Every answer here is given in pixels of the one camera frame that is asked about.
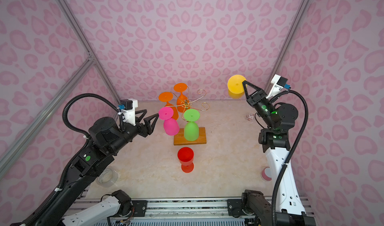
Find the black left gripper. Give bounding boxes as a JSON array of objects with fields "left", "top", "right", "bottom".
[{"left": 108, "top": 108, "right": 159, "bottom": 156}]

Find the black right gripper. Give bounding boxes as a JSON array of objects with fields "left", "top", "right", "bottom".
[{"left": 241, "top": 83, "right": 277, "bottom": 130}]

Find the yellow plastic wine glass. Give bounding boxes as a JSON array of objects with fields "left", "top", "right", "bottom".
[{"left": 227, "top": 74, "right": 246, "bottom": 99}]

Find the green plastic wine glass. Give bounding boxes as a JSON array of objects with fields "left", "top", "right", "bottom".
[{"left": 184, "top": 109, "right": 200, "bottom": 142}]

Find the red plastic wine glass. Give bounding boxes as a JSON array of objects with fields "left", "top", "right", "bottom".
[{"left": 178, "top": 147, "right": 195, "bottom": 173}]

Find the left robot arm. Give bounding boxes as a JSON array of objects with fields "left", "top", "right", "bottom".
[{"left": 16, "top": 93, "right": 159, "bottom": 226}]

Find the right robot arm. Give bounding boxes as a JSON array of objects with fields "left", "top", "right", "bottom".
[{"left": 242, "top": 80, "right": 316, "bottom": 226}]

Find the pink plastic wine glass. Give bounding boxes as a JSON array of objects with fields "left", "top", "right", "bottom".
[{"left": 159, "top": 107, "right": 180, "bottom": 136}]

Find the orange wine glass front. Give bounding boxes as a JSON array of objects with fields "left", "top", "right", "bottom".
[{"left": 159, "top": 92, "right": 179, "bottom": 121}]

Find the orange wine glass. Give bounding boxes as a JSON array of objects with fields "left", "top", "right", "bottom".
[
  {"left": 174, "top": 83, "right": 188, "bottom": 113},
  {"left": 159, "top": 92, "right": 179, "bottom": 121}
]

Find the wooden rack base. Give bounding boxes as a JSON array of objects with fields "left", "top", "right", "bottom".
[{"left": 174, "top": 127, "right": 207, "bottom": 146}]

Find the orange wine glass rear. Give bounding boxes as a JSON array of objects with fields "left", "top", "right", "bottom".
[{"left": 174, "top": 83, "right": 188, "bottom": 113}]

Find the clear tape roll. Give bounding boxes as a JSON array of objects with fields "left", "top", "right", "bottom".
[{"left": 96, "top": 167, "right": 119, "bottom": 188}]

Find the pink tape roll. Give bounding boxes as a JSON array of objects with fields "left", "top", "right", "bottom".
[{"left": 261, "top": 167, "right": 272, "bottom": 182}]

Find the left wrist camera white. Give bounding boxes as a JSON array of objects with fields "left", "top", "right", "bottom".
[{"left": 119, "top": 98, "right": 138, "bottom": 126}]

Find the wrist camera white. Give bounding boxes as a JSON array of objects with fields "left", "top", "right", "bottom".
[
  {"left": 266, "top": 74, "right": 291, "bottom": 99},
  {"left": 119, "top": 98, "right": 138, "bottom": 126}
]

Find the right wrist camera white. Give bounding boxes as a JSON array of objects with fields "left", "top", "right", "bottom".
[{"left": 266, "top": 74, "right": 291, "bottom": 99}]

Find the gold wire glass rack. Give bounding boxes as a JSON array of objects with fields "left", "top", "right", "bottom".
[{"left": 171, "top": 87, "right": 210, "bottom": 122}]

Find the aluminium diagonal frame bar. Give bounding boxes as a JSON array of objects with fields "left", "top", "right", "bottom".
[{"left": 1, "top": 56, "right": 95, "bottom": 178}]

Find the aluminium frame corner post right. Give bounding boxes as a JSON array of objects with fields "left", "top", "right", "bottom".
[{"left": 265, "top": 0, "right": 313, "bottom": 91}]

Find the aluminium frame corner post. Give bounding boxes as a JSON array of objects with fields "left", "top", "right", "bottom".
[
  {"left": 55, "top": 0, "right": 121, "bottom": 102},
  {"left": 265, "top": 0, "right": 313, "bottom": 91}
]

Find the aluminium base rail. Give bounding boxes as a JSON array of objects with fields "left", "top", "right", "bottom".
[{"left": 59, "top": 195, "right": 319, "bottom": 226}]

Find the aluminium frame corner post left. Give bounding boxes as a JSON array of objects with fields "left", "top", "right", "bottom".
[{"left": 55, "top": 0, "right": 121, "bottom": 102}]

